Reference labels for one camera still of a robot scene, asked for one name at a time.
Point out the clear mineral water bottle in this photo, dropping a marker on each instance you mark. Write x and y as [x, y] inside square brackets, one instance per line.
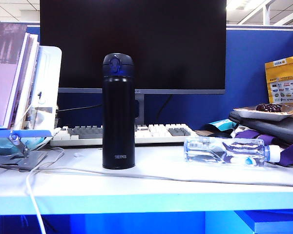
[210, 153]

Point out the black Thermos flask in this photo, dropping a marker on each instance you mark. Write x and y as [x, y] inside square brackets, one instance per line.
[118, 109]

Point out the grey monitor stand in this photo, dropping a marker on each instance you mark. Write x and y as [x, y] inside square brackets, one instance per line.
[139, 109]

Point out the white and grey keyboard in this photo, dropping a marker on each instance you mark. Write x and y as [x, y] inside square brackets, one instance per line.
[88, 132]

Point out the teal snack package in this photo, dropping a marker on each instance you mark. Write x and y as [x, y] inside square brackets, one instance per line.
[221, 124]

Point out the black computer mouse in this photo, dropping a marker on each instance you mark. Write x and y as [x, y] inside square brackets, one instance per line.
[219, 134]

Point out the small white scrap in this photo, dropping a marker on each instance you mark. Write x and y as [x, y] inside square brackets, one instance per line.
[76, 154]

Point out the black computer monitor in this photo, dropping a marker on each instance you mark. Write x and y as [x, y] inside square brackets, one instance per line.
[166, 36]

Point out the white plastic case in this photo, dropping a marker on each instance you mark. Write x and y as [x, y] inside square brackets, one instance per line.
[51, 73]

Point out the silver food tray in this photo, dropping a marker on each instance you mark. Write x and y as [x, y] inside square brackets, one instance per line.
[261, 115]

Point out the blue cubicle partition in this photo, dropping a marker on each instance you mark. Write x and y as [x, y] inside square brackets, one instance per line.
[254, 61]

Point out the chocolate pastry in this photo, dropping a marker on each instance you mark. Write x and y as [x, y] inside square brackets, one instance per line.
[268, 107]

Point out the silver metal book stand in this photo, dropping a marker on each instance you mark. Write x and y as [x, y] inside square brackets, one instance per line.
[27, 159]

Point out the grey laptop sleeve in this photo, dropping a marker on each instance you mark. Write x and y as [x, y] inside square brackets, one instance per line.
[283, 129]

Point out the yellow printed bag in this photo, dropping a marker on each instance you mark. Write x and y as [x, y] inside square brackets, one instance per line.
[283, 80]

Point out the light blue face mask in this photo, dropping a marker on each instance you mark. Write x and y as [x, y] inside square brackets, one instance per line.
[5, 145]

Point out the pink cover book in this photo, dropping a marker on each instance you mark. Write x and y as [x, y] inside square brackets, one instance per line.
[2, 85]

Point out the purple and white tote bag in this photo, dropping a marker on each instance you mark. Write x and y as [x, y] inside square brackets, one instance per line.
[291, 152]

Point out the blue box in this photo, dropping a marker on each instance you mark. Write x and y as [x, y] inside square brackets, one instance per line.
[278, 223]

